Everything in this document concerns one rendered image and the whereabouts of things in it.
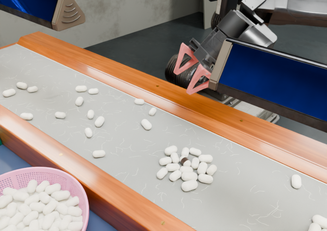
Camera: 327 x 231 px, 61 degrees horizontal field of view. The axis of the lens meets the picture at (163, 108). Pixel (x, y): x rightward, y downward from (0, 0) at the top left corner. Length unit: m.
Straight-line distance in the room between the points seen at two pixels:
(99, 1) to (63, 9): 2.45
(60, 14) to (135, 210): 0.43
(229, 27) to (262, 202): 0.40
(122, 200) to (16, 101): 0.53
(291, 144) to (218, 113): 0.22
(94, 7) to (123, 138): 2.40
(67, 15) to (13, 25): 2.10
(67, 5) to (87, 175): 0.37
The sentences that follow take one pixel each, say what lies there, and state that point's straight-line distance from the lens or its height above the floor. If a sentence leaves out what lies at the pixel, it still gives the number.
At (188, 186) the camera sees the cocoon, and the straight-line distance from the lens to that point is 0.65.
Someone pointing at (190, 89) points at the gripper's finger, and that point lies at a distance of 0.65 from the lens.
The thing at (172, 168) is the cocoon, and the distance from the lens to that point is 0.68.
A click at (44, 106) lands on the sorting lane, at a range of 0.94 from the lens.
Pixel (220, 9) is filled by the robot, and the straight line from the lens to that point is 1.22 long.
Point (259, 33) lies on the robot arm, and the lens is 0.66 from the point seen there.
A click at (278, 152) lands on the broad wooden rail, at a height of 0.76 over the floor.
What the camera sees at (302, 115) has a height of 1.06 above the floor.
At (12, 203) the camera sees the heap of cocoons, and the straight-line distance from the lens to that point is 0.69.
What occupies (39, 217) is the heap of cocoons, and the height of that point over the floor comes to 0.72.
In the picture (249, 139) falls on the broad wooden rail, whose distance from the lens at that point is 0.80.
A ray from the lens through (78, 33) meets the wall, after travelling 3.03.
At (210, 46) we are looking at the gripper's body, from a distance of 0.66.
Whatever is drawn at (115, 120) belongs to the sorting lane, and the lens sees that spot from 0.84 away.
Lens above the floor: 1.27
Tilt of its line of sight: 36 degrees down
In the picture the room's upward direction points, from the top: 3 degrees clockwise
